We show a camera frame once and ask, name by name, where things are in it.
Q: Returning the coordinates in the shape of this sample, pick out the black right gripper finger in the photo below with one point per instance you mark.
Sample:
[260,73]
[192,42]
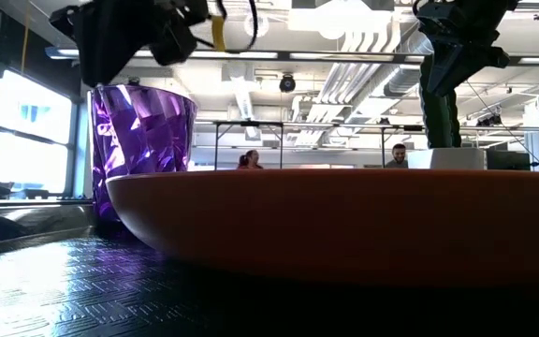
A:
[487,58]
[445,70]

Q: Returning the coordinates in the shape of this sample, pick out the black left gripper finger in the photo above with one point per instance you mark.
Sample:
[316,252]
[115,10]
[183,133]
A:
[173,44]
[103,61]

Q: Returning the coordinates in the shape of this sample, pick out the purple faceted plastic cup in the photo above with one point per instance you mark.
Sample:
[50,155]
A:
[143,131]

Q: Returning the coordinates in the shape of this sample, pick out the orange round plate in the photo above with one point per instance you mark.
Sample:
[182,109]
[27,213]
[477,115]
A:
[344,224]

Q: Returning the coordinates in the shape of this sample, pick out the black plastic tray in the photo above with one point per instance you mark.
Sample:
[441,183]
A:
[110,290]

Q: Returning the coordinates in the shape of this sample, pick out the green cactus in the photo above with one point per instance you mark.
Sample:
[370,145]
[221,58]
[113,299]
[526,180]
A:
[438,121]

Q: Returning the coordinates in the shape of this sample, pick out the white hexagonal plant pot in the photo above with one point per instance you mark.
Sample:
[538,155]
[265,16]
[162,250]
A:
[452,159]

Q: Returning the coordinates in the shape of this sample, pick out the person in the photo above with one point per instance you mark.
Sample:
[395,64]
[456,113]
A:
[397,156]
[252,159]

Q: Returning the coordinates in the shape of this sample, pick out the dark computer monitor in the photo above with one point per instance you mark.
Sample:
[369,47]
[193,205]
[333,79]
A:
[508,160]

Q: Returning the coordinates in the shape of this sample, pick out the long ceiling light bar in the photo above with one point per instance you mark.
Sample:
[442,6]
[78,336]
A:
[297,55]

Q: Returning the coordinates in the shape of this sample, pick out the black metal table frame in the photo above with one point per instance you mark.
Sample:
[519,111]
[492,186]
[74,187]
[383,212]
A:
[248,124]
[400,127]

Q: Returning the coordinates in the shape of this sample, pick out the black ceiling dome camera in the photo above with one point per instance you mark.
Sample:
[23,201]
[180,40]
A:
[287,83]

